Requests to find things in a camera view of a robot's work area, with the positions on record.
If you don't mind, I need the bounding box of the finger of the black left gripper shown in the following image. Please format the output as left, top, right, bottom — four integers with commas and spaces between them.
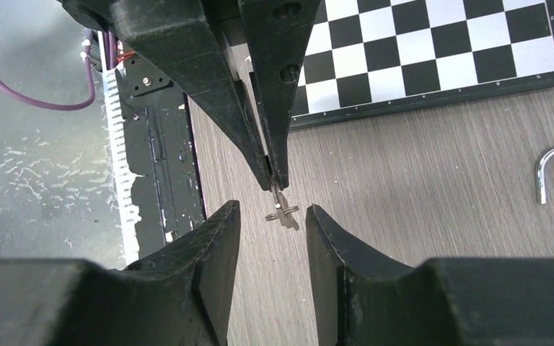
238, 0, 320, 190
110, 1, 271, 190

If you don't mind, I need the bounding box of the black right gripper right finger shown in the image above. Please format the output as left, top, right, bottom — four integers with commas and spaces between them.
306, 205, 554, 345

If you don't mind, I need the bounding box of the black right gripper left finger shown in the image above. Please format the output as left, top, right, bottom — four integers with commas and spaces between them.
0, 200, 241, 345

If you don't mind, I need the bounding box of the silver key bunch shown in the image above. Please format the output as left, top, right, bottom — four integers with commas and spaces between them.
265, 183, 299, 231

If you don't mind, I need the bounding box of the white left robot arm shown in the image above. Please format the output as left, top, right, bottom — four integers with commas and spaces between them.
61, 0, 320, 190

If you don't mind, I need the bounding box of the black white chessboard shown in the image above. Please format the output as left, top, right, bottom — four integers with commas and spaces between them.
291, 1, 554, 129

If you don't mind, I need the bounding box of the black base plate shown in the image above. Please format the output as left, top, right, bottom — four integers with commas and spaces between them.
116, 54, 207, 258

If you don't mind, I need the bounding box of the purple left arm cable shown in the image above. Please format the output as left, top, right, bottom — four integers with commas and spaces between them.
0, 0, 97, 112

